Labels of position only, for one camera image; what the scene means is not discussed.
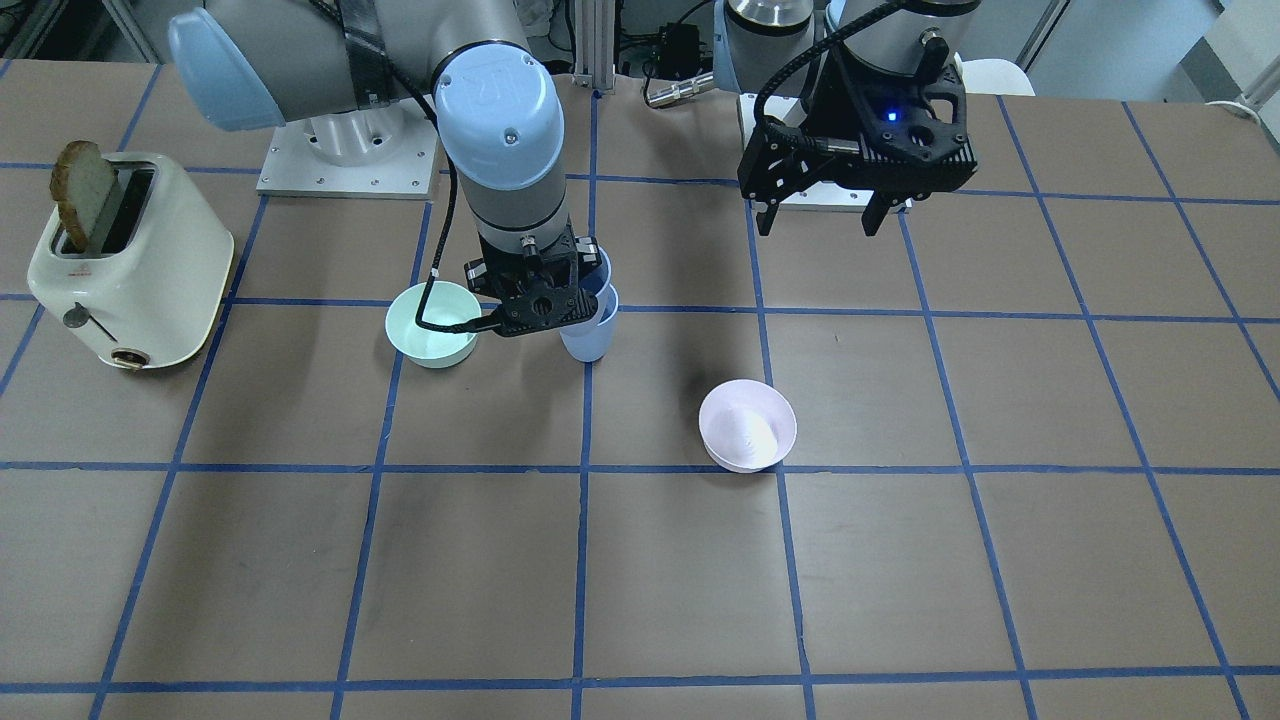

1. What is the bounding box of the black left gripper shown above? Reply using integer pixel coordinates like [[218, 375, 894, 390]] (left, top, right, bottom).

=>
[[739, 40, 979, 237]]

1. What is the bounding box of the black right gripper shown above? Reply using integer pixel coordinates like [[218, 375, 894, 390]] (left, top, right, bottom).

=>
[[463, 232, 600, 337]]

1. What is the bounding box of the blue cup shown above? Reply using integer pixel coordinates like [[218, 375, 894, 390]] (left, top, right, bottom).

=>
[[579, 247, 612, 296], [559, 284, 620, 363]]

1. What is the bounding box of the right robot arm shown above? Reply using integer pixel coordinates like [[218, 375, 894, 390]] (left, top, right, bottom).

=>
[[166, 1, 600, 337]]

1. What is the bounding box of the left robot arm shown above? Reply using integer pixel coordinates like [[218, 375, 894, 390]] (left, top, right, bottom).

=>
[[713, 1, 978, 236]]

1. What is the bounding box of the mint green bowl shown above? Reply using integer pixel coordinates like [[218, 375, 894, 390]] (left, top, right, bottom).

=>
[[387, 281, 483, 370]]

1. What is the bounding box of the white chair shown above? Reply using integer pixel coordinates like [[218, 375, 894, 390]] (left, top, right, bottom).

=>
[[956, 55, 1036, 97]]

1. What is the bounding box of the pink white bowl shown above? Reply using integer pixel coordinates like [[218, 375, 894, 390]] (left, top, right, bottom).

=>
[[698, 379, 797, 473]]

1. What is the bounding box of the cream white toaster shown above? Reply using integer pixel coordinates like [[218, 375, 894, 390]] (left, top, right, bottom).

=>
[[27, 152, 236, 370]]

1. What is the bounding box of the toasted bread slice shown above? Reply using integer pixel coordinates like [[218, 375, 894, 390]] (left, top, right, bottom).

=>
[[49, 140, 122, 254]]

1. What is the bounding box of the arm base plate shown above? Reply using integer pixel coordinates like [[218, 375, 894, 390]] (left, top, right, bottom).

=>
[[256, 101, 442, 200], [739, 92, 911, 213]]

